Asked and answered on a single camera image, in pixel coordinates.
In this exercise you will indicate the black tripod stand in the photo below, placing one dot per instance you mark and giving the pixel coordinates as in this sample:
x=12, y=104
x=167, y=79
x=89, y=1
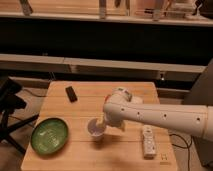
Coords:
x=9, y=102

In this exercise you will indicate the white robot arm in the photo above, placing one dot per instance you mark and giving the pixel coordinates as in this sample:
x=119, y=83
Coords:
x=195, y=120

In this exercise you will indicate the wooden table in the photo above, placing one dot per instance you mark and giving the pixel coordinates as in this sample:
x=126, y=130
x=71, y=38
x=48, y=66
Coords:
x=117, y=151

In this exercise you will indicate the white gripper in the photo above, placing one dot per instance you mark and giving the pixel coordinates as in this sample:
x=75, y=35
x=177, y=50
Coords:
x=103, y=121

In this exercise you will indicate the green plate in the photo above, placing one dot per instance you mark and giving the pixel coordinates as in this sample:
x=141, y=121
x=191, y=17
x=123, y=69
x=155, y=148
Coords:
x=49, y=136

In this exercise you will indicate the white game controller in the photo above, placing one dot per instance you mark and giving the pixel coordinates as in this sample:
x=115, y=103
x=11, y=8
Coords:
x=149, y=146

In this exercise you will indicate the white ceramic cup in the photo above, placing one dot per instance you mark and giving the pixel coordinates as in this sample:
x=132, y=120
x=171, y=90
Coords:
x=93, y=130

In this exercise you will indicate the black rectangular remote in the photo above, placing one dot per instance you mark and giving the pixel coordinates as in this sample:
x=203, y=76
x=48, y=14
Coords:
x=71, y=94

